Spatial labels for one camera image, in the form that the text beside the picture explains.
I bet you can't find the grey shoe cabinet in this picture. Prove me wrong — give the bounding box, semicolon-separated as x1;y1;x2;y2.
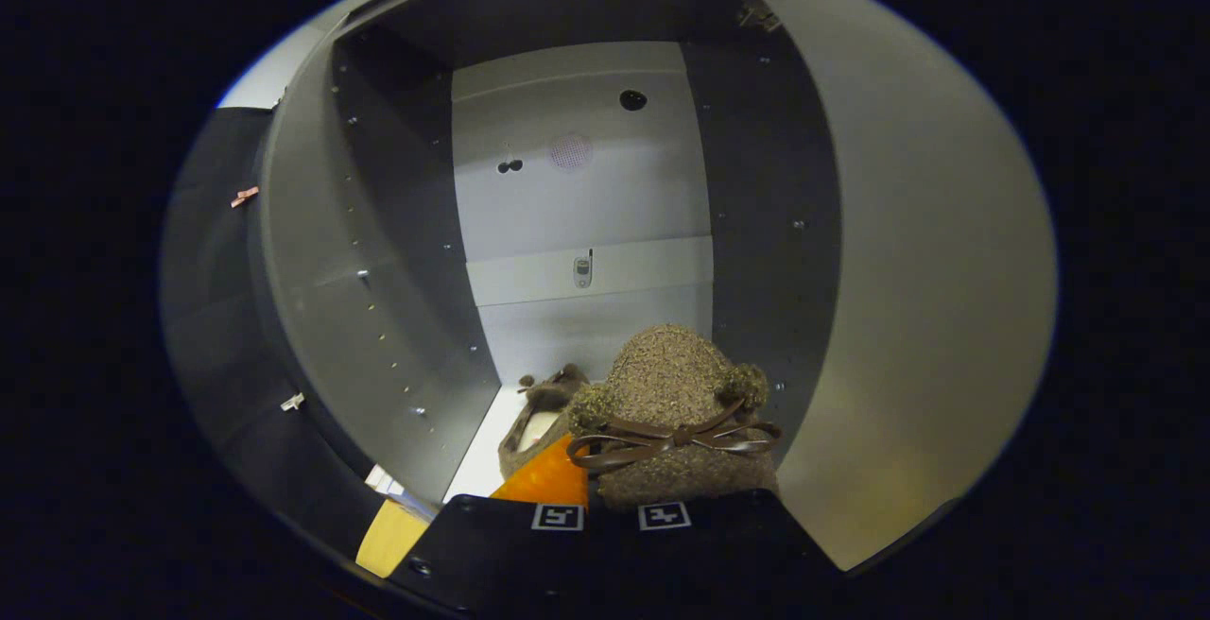
251;0;842;508

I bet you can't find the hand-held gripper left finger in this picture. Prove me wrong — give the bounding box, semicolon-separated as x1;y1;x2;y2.
388;433;611;620

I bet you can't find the brown fuzzy shoe with bow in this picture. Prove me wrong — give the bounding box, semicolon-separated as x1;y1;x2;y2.
498;363;592;481
567;323;784;512

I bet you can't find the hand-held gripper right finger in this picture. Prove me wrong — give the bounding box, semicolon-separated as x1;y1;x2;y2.
610;488;842;620

